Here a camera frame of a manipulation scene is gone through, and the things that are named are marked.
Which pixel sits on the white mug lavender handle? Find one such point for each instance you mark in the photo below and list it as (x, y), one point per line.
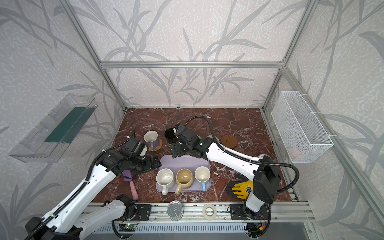
(152, 140)

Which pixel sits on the beige mug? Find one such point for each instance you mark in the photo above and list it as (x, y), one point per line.
(184, 180)

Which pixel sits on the green lit circuit board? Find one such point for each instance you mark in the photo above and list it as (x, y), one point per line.
(126, 227)

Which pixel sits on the white mug blue handle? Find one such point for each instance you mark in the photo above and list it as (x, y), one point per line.
(203, 176)

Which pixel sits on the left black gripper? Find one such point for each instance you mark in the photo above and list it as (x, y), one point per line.
(150, 163)

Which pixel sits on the green labelled tin can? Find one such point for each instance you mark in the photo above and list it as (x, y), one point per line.
(261, 156)

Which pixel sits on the purple pink spatula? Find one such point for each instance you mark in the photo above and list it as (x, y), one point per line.
(128, 177)

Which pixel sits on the brown wooden coaster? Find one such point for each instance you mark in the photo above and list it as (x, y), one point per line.
(229, 141)

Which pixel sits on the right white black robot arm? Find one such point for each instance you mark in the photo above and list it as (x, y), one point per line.
(262, 171)

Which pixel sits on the white wire basket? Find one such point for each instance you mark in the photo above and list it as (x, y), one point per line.
(299, 127)

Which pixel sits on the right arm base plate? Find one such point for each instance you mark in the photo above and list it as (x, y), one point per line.
(240, 212)

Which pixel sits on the white tape roll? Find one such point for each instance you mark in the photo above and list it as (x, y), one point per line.
(209, 212)

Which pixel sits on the black mug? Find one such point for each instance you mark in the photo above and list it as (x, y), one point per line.
(170, 136)

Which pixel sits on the lavender plastic tray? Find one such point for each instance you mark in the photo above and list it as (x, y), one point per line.
(186, 162)

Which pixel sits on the pink object in basket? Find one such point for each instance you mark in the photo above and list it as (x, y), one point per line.
(295, 153)

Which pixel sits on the clear glass jar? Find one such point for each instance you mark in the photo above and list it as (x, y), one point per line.
(175, 210)

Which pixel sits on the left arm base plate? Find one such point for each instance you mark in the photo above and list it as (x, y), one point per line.
(136, 213)

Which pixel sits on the large white mug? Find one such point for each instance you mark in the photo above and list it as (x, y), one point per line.
(166, 180)

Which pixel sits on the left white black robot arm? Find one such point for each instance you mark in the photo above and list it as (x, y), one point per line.
(64, 222)

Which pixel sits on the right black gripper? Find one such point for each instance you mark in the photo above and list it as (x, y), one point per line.
(175, 148)

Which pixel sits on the yellow black work glove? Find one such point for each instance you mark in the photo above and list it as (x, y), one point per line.
(240, 189)

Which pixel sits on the clear wall shelf green mat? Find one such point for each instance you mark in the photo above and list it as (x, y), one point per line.
(48, 141)

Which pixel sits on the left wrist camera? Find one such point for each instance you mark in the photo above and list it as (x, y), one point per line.
(144, 151)

